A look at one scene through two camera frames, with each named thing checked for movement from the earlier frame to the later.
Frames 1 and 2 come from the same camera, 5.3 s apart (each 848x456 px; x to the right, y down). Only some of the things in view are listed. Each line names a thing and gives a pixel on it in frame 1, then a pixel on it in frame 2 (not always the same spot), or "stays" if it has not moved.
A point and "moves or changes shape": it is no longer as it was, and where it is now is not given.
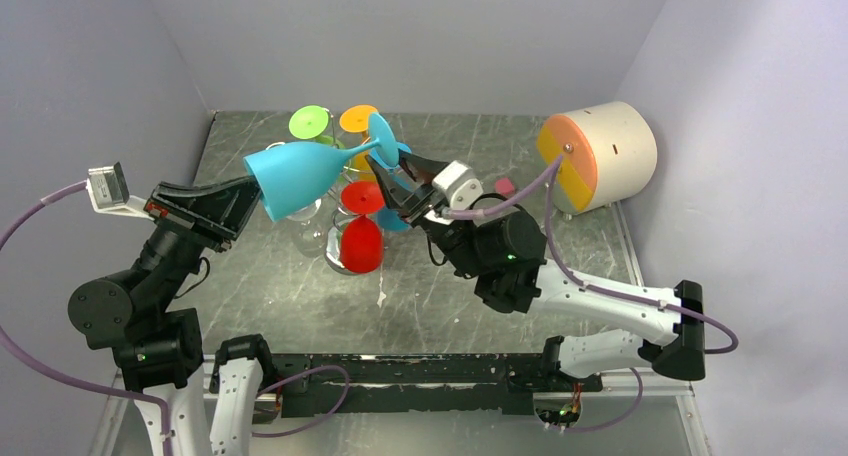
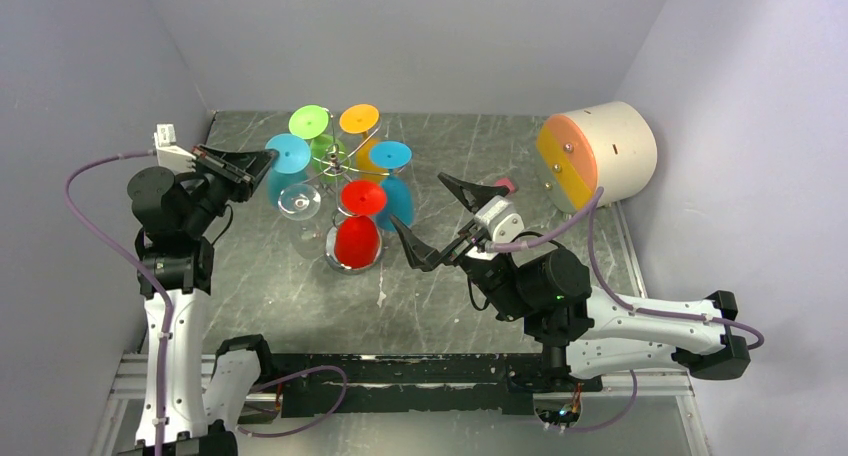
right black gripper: x=400 y=195 to x=424 y=256
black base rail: x=312 y=385 stays
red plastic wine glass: x=361 y=240 stays
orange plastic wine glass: x=356 y=119 stays
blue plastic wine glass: x=388 y=218 stays
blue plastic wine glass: x=288 y=176 moves or changes shape
